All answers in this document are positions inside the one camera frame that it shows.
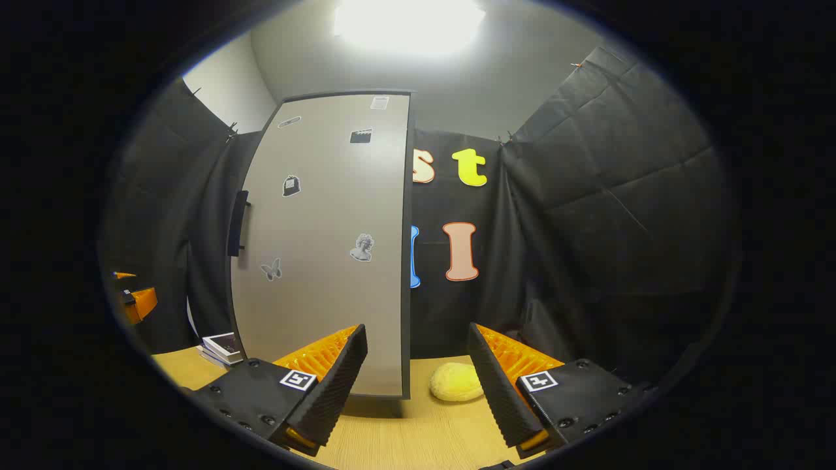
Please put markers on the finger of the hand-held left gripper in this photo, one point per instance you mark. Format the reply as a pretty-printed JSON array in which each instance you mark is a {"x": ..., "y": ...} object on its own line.
[
  {"x": 125, "y": 275},
  {"x": 140, "y": 303}
]

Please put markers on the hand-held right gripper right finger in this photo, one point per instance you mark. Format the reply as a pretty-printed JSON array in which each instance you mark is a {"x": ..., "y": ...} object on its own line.
[{"x": 499, "y": 391}]

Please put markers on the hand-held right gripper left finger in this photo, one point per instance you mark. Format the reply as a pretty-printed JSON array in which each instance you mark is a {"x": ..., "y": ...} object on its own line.
[{"x": 333, "y": 385}]

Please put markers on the grey cabinet door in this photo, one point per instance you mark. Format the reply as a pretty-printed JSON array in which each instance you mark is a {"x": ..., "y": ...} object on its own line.
[{"x": 320, "y": 261}]

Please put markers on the dark grey cabinet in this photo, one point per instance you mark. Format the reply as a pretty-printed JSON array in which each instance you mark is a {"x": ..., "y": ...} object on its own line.
[{"x": 408, "y": 261}]

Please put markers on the yellow round sponge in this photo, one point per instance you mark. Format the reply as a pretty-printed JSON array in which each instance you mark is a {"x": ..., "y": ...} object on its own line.
[{"x": 456, "y": 382}]

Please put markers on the beige cover book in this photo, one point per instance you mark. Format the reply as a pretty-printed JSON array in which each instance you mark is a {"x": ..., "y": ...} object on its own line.
[{"x": 210, "y": 357}]

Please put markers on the white portrait cover book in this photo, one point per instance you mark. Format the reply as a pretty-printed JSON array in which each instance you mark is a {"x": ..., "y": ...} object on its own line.
[{"x": 225, "y": 344}]

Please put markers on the black backdrop cloth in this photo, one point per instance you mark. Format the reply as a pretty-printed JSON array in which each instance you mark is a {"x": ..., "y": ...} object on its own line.
[{"x": 588, "y": 228}]

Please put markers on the ceiling light panel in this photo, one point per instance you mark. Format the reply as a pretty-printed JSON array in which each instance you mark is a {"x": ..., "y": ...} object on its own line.
[{"x": 408, "y": 23}]

